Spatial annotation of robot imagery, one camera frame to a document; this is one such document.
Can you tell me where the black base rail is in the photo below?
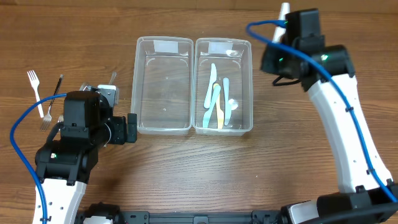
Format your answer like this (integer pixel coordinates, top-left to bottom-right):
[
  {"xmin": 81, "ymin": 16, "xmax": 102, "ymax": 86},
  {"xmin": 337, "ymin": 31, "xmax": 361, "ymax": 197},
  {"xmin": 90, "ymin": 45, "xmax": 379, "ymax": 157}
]
[{"xmin": 74, "ymin": 202, "xmax": 299, "ymax": 224}]

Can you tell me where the right blue cable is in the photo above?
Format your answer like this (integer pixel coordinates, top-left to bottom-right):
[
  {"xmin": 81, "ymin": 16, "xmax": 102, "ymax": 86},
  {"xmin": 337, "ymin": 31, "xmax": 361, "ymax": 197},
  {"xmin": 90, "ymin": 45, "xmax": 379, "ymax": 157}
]
[{"xmin": 246, "ymin": 19, "xmax": 398, "ymax": 203}]

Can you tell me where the left blue cable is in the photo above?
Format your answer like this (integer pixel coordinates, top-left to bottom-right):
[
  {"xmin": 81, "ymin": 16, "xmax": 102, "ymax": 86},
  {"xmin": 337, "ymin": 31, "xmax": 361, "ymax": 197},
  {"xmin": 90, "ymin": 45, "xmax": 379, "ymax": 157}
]
[{"xmin": 9, "ymin": 92, "xmax": 68, "ymax": 224}]

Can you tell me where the blue cable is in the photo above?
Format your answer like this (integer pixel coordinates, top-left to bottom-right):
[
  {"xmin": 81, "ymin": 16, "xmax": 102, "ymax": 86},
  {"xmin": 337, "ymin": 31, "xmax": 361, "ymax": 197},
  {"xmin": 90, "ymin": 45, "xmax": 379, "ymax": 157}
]
[
  {"xmin": 246, "ymin": 19, "xmax": 398, "ymax": 203},
  {"xmin": 9, "ymin": 92, "xmax": 68, "ymax": 224}
]

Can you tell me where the light blue plastic knife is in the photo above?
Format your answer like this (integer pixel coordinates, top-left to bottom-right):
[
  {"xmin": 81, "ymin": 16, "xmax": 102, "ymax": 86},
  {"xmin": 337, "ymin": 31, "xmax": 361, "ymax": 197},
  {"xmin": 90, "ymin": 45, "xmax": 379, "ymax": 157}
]
[{"xmin": 204, "ymin": 63, "xmax": 217, "ymax": 109}]

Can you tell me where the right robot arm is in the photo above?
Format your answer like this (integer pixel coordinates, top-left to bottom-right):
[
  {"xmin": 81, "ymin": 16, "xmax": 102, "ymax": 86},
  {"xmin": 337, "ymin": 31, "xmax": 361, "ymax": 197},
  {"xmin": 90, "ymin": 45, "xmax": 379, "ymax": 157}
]
[{"xmin": 256, "ymin": 2, "xmax": 397, "ymax": 223}]

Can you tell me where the pale blue plastic knife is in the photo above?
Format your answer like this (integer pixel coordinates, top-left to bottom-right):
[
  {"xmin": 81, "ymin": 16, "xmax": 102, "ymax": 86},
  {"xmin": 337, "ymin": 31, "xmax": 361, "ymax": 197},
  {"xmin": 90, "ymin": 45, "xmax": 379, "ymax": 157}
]
[{"xmin": 223, "ymin": 77, "xmax": 232, "ymax": 126}]

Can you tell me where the white plastic knife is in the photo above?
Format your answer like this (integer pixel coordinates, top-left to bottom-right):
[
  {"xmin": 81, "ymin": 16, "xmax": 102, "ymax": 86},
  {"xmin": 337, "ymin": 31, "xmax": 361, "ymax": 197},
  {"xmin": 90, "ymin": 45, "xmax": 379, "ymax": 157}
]
[{"xmin": 272, "ymin": 2, "xmax": 290, "ymax": 42}]

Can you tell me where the yellow plastic knife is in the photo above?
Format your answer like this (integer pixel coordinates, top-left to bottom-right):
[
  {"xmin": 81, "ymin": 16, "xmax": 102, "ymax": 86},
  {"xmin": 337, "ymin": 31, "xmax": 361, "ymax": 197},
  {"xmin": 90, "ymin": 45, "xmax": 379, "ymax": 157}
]
[{"xmin": 213, "ymin": 83, "xmax": 224, "ymax": 129}]

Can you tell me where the teal plastic knife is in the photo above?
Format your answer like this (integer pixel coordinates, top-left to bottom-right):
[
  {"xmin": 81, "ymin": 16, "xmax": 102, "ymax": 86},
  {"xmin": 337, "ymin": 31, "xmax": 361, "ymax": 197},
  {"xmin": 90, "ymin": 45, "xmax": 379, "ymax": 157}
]
[{"xmin": 202, "ymin": 83, "xmax": 221, "ymax": 128}]

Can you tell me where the right clear plastic container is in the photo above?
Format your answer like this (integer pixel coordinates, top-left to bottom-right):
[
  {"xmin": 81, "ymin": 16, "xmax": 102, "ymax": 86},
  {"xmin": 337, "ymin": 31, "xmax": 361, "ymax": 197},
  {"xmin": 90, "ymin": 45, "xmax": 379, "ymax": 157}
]
[{"xmin": 192, "ymin": 37, "xmax": 254, "ymax": 136}]

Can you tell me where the left clear plastic container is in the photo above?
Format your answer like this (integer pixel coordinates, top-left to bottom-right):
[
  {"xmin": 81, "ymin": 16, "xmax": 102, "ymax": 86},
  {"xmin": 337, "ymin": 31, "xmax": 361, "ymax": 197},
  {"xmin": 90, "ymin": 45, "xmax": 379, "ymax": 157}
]
[{"xmin": 131, "ymin": 36, "xmax": 194, "ymax": 135}]

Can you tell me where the silver metal fork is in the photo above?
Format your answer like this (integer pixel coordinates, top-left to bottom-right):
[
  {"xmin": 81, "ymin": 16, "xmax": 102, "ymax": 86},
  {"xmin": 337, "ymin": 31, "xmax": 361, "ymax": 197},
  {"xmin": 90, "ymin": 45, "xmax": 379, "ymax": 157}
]
[
  {"xmin": 57, "ymin": 82, "xmax": 89, "ymax": 123},
  {"xmin": 109, "ymin": 71, "xmax": 117, "ymax": 85}
]

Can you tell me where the white plastic fork far left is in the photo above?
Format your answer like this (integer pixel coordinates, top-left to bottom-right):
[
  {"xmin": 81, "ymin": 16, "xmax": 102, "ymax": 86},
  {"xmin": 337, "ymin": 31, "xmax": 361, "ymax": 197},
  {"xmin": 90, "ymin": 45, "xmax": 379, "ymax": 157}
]
[{"xmin": 27, "ymin": 70, "xmax": 44, "ymax": 118}]

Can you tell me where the clear plastic container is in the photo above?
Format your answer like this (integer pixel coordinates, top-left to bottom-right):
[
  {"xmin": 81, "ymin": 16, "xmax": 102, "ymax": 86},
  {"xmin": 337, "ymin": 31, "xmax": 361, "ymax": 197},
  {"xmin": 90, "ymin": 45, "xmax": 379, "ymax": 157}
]
[
  {"xmin": 192, "ymin": 37, "xmax": 254, "ymax": 136},
  {"xmin": 131, "ymin": 36, "xmax": 194, "ymax": 135}
]

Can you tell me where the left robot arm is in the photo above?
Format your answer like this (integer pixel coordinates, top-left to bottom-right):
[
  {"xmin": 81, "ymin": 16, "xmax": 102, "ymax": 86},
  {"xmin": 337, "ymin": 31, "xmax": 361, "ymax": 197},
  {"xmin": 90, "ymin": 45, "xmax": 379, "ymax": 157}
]
[{"xmin": 33, "ymin": 85, "xmax": 137, "ymax": 223}]

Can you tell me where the black-handled metal fork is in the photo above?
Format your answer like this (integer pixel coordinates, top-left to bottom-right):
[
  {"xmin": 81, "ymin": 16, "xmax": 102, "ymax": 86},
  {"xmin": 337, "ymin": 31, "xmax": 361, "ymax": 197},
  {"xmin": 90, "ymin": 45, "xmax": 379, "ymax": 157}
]
[{"xmin": 40, "ymin": 74, "xmax": 63, "ymax": 131}]

